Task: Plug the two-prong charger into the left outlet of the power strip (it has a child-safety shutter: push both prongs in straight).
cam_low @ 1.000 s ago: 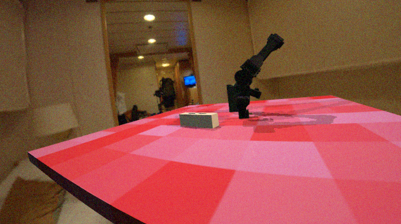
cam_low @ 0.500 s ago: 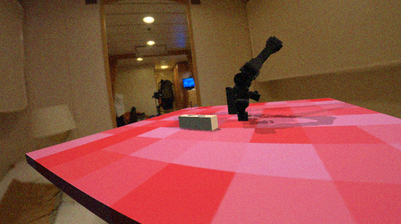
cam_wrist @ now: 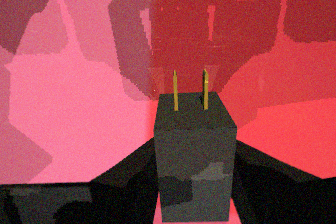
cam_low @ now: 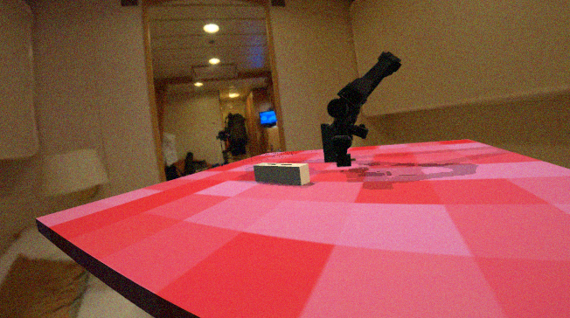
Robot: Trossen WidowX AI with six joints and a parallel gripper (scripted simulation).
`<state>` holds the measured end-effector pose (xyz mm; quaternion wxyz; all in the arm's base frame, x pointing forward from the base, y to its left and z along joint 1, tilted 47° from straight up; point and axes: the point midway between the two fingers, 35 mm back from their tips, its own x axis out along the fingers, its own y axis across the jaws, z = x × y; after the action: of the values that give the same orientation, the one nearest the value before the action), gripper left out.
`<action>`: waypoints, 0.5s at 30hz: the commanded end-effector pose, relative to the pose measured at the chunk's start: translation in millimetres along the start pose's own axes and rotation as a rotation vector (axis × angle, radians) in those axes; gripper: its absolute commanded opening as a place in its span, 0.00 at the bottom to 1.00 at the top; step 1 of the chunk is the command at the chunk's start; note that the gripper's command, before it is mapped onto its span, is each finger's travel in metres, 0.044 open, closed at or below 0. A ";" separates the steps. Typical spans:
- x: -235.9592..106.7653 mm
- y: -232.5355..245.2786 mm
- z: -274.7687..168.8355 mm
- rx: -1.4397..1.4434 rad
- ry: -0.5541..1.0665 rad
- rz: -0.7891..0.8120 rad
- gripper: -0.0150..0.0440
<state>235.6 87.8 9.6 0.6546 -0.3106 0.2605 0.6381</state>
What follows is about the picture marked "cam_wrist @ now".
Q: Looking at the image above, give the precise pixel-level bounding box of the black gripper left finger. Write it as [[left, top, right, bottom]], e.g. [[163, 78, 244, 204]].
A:
[[0, 137, 159, 224]]

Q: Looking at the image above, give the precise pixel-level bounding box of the black two-prong charger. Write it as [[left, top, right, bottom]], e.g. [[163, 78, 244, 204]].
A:
[[153, 69, 237, 223]]

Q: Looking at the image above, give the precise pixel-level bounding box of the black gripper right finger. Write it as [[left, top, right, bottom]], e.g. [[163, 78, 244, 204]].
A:
[[231, 139, 336, 224]]

